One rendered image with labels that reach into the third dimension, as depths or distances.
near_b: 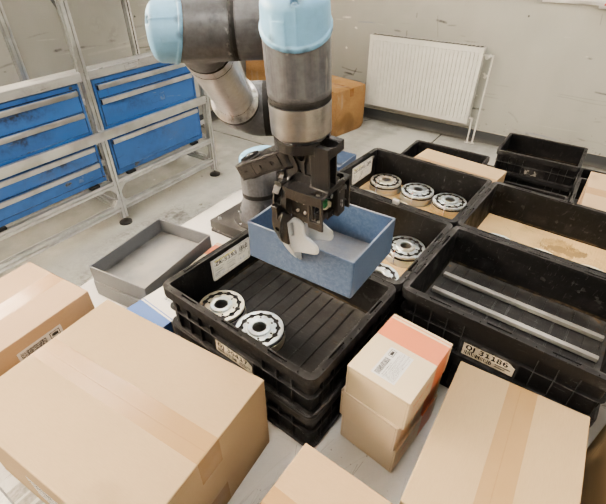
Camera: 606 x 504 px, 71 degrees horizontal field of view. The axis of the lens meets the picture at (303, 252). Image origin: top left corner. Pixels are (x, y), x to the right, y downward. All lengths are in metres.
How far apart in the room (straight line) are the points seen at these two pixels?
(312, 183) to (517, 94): 3.63
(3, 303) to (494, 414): 1.03
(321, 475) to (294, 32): 0.60
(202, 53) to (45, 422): 0.60
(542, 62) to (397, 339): 3.43
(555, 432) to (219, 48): 0.77
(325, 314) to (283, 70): 0.61
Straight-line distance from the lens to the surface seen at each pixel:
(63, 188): 2.73
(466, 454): 0.79
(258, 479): 0.91
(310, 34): 0.48
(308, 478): 0.73
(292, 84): 0.49
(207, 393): 0.77
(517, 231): 1.37
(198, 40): 0.59
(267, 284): 1.05
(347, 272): 0.64
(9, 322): 1.10
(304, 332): 0.93
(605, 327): 1.15
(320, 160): 0.53
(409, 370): 0.77
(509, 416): 0.85
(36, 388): 0.88
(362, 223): 0.77
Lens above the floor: 1.52
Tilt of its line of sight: 37 degrees down
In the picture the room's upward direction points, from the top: straight up
